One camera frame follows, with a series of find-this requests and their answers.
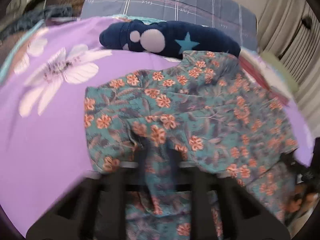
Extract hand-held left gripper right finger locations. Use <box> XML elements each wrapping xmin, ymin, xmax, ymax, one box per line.
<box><xmin>169</xmin><ymin>146</ymin><xmax>291</xmax><ymax>240</ymax></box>

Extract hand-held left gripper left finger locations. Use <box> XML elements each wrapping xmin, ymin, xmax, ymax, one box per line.
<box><xmin>26</xmin><ymin>145</ymin><xmax>151</xmax><ymax>240</ymax></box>

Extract teal floral garment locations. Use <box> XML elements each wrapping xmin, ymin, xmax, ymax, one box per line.
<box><xmin>84</xmin><ymin>50</ymin><xmax>299</xmax><ymax>240</ymax></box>

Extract folded white and red clothes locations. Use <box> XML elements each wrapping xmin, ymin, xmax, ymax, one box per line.
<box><xmin>239</xmin><ymin>49</ymin><xmax>299</xmax><ymax>105</ymax></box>

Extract purple floral bedsheet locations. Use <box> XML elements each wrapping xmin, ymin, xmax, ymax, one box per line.
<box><xmin>0</xmin><ymin>15</ymin><xmax>316</xmax><ymax>238</ymax></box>

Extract navy star print garment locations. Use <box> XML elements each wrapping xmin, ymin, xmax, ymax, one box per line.
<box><xmin>99</xmin><ymin>19</ymin><xmax>241</xmax><ymax>60</ymax></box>

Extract beige curtain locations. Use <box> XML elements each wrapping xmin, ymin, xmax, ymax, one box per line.
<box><xmin>257</xmin><ymin>0</ymin><xmax>320</xmax><ymax>93</ymax></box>

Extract dark blue patterned cloth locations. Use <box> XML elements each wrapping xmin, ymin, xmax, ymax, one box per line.
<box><xmin>0</xmin><ymin>4</ymin><xmax>73</xmax><ymax>42</ymax></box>

